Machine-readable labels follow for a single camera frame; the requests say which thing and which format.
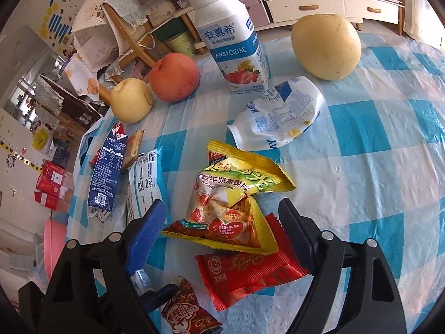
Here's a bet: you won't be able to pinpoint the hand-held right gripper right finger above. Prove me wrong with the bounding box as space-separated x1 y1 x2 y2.
277 198 408 334

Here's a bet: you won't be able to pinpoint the white milk pouch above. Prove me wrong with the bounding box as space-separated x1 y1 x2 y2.
227 76 326 150

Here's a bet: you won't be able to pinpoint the red-orange peach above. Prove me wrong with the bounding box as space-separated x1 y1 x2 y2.
148 52 201 104

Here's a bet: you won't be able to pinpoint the white plastic bag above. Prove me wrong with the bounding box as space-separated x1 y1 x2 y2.
74 118 105 181

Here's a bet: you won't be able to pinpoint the white yogurt bottle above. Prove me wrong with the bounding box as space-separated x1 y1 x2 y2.
187 0 270 95

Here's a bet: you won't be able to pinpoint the blue milk carton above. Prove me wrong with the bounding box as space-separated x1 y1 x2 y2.
86 123 126 222

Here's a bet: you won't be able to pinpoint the wooden chair with white cover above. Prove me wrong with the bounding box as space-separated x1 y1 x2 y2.
72 0 165 77

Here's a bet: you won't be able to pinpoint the red patterned snack wrapper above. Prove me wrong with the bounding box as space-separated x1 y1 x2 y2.
161 276 223 334

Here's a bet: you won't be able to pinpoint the red gift boxes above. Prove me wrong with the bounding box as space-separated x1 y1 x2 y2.
34 160 69 211

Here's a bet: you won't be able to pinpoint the white low cabinet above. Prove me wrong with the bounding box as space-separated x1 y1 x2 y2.
226 0 406 36

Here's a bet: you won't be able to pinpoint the yellow snack bag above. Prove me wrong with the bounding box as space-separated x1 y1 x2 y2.
162 140 296 255

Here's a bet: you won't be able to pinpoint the tan wafer bar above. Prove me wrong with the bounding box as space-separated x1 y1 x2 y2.
121 129 145 170

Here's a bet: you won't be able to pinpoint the yellow plastic bag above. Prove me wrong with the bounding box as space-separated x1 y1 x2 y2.
31 127 53 151

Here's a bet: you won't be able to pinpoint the large yellow pear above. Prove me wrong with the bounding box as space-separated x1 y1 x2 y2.
291 13 362 82

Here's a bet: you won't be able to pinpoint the pink storage box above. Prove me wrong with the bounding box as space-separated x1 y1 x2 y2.
248 0 273 30

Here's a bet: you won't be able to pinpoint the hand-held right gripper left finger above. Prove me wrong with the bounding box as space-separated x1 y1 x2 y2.
40 199 167 334

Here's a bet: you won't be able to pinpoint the pink plastic basin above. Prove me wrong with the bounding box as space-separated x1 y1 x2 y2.
43 216 71 283

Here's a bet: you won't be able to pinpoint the dark wooden chair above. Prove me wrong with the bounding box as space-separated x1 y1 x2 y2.
36 74 105 119

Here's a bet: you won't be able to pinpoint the green trash bin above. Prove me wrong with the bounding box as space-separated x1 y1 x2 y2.
165 31 197 56

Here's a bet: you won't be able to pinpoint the small yellow pear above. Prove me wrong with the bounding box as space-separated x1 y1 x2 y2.
110 78 154 124

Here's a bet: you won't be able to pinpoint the dining table with printed cloth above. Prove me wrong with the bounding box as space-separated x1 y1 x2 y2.
64 55 112 107

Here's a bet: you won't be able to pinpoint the white blue-text wrapper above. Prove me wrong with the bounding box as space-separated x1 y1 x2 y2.
125 146 170 228

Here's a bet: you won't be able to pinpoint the blue checkered tablecloth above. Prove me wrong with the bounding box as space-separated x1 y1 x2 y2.
66 31 445 334

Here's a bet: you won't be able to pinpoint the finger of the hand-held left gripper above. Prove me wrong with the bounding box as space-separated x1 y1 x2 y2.
138 283 180 316

